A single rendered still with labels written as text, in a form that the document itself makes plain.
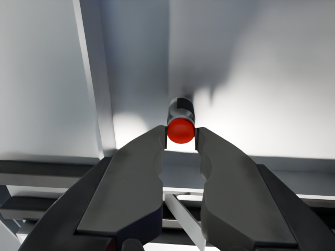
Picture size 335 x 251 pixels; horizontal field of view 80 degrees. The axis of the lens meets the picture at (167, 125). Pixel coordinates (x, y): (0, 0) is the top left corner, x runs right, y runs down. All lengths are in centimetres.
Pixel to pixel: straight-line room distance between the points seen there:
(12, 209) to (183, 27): 27
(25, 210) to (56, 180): 7
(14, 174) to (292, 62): 28
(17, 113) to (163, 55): 16
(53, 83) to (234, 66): 16
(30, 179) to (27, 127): 5
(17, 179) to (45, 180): 3
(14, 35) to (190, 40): 14
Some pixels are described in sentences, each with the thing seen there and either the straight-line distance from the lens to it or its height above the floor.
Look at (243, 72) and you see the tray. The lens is 18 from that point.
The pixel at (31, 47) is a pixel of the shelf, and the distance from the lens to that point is 21.
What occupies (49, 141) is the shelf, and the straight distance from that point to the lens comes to 25.
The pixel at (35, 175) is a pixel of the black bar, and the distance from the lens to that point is 25.
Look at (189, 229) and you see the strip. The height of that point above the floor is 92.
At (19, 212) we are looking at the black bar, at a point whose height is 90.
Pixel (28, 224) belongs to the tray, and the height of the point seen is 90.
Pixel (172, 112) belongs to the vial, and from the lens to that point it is 15.
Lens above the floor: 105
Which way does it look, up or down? 62 degrees down
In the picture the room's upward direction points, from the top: 173 degrees counter-clockwise
